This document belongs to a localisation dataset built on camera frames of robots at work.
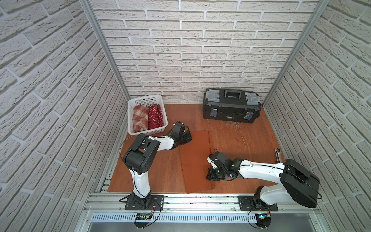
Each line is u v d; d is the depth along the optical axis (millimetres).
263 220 697
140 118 985
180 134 780
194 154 890
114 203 760
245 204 735
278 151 921
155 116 1053
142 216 725
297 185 425
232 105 974
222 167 660
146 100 1132
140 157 498
